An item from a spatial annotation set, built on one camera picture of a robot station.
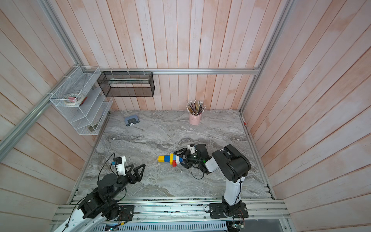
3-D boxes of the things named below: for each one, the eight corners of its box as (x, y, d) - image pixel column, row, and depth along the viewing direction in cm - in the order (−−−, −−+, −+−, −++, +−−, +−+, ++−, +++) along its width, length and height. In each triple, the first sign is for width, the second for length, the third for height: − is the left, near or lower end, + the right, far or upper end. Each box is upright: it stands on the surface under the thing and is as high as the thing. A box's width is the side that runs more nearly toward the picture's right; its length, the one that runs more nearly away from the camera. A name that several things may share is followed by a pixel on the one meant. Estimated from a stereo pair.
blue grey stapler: (127, 126, 113) (125, 124, 111) (125, 120, 117) (124, 117, 115) (140, 122, 116) (139, 120, 113) (137, 116, 120) (137, 113, 118)
